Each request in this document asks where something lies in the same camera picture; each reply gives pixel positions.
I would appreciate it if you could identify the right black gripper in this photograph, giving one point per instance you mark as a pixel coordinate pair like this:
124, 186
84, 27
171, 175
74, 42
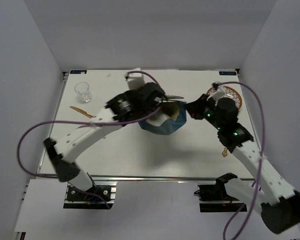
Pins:
195, 108

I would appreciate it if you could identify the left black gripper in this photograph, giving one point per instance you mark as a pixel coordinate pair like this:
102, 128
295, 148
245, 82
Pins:
132, 92

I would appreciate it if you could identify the blue beige checked placemat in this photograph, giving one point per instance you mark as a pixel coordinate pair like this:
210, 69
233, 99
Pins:
171, 117

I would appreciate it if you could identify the patterned ceramic plate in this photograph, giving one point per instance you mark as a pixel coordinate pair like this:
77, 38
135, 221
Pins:
234, 95

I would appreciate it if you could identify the gold fork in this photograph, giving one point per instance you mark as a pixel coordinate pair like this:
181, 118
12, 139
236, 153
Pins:
225, 152

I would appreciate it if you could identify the clear drinking glass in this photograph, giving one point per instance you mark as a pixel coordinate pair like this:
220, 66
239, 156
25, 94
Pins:
83, 91

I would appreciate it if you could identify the gold knife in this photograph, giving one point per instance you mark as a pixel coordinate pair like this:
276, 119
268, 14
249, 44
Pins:
82, 112

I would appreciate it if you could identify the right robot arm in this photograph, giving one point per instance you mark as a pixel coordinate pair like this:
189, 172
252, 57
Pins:
274, 199

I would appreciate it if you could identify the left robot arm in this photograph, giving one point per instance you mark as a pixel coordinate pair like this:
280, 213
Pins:
64, 151

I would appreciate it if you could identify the right blue table sticker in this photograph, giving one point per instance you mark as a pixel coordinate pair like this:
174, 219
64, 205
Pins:
227, 73

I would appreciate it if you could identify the blue table sticker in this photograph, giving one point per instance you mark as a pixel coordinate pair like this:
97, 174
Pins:
227, 73
78, 72

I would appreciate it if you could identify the left blue table sticker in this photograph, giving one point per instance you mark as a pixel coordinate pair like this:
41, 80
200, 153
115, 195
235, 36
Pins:
78, 72

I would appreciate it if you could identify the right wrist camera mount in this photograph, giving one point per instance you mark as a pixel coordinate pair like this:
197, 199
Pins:
217, 91

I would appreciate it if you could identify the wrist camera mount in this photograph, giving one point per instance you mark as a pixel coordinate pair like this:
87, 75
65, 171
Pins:
217, 91
134, 80

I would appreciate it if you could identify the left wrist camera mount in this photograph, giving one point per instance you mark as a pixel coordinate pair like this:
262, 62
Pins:
134, 80

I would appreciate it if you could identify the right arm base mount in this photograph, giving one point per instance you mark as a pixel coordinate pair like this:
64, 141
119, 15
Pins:
213, 198

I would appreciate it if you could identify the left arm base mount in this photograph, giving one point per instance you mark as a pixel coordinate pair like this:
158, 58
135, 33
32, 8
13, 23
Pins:
101, 197

